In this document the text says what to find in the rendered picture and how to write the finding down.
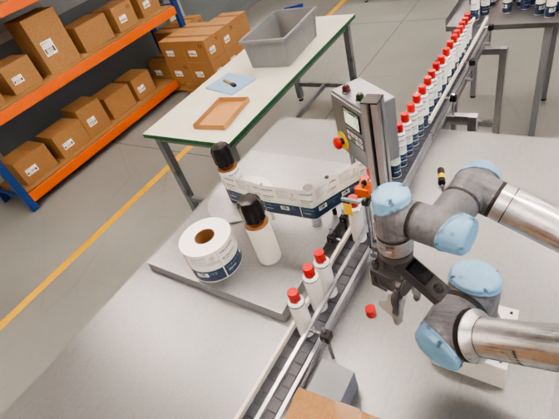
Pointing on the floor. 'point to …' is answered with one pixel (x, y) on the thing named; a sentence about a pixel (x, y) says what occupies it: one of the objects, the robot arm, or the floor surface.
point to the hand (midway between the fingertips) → (409, 311)
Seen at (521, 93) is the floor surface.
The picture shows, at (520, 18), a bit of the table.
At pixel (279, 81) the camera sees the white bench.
